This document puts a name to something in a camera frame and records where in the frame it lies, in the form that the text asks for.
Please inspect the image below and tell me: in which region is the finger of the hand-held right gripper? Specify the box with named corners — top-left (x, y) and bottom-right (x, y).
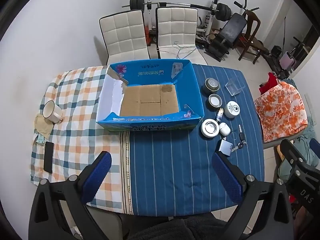
top-left (279, 139), bottom-right (320, 205)
top-left (309, 138), bottom-right (320, 167)

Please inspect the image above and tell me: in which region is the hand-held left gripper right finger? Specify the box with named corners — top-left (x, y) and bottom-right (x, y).
top-left (211, 151), bottom-right (294, 240)

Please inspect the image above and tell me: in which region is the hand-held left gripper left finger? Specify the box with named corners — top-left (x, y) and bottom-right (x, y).
top-left (29, 151), bottom-right (113, 240)

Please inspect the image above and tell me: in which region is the round tin with white inside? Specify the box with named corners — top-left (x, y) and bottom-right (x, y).
top-left (208, 94), bottom-right (223, 109)

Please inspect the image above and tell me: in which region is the blue cardboard box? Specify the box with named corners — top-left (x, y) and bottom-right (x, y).
top-left (96, 59), bottom-right (203, 132)

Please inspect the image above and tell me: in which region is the silver metal case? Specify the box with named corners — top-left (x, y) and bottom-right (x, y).
top-left (215, 139), bottom-right (234, 155)

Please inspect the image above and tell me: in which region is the bunch of keys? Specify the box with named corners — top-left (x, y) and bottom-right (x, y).
top-left (230, 124), bottom-right (248, 153)

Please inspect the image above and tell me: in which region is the checked orange and teal cloth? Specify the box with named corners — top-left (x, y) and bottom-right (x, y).
top-left (30, 65), bottom-right (130, 214)

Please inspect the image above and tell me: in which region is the white earbuds case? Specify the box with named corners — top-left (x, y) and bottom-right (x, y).
top-left (219, 122), bottom-right (231, 137)

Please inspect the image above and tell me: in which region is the orange floral cushion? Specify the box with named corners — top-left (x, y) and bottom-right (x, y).
top-left (254, 79), bottom-right (308, 142)

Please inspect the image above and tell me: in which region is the white round dish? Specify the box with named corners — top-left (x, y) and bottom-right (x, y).
top-left (200, 119), bottom-right (220, 138)

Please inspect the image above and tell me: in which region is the black phone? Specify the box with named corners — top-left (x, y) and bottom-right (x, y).
top-left (44, 142), bottom-right (54, 174)

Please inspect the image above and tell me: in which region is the blue striped tablecloth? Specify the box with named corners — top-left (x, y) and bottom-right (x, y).
top-left (120, 64), bottom-right (265, 217)

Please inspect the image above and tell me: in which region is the white round jar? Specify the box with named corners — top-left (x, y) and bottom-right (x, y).
top-left (224, 101), bottom-right (241, 119)

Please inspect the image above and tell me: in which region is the beige cloth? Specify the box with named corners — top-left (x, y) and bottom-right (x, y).
top-left (34, 113), bottom-right (54, 139)

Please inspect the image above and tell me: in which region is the white mug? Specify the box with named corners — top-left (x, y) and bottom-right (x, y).
top-left (42, 100), bottom-right (63, 124)

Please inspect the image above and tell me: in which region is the red cloth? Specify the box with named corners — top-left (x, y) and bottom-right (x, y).
top-left (259, 72), bottom-right (279, 95)

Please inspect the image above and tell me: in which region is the clear plastic box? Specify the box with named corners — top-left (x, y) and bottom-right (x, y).
top-left (225, 79), bottom-right (246, 96)

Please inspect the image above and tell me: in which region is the pink suitcase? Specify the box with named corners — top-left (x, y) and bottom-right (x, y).
top-left (279, 51), bottom-right (297, 70)

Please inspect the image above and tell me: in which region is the round tin with perforated lid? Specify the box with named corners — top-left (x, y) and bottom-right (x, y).
top-left (204, 78), bottom-right (220, 95)

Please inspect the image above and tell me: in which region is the brown wooden chair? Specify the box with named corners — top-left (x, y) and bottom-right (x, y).
top-left (237, 9), bottom-right (269, 64)

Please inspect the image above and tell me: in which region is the white quilted chair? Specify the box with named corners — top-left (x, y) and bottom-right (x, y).
top-left (155, 7), bottom-right (208, 65)
top-left (99, 9), bottom-right (152, 67)

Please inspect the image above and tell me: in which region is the black barbell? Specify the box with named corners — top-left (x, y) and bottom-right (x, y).
top-left (122, 0), bottom-right (232, 22)

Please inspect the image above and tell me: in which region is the white barbell rack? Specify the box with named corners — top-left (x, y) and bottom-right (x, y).
top-left (144, 0), bottom-right (223, 47)

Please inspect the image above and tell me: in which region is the light blue wire hanger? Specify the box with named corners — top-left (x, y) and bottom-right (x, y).
top-left (172, 41), bottom-right (198, 58)

